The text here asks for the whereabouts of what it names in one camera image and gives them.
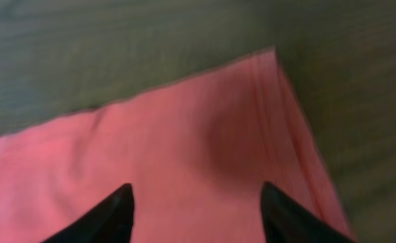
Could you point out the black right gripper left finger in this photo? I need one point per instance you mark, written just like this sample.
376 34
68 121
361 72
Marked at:
110 221

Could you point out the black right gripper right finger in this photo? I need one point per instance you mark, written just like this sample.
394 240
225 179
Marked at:
286 221

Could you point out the orange soccer t-shirt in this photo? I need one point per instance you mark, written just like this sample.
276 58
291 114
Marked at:
196 154

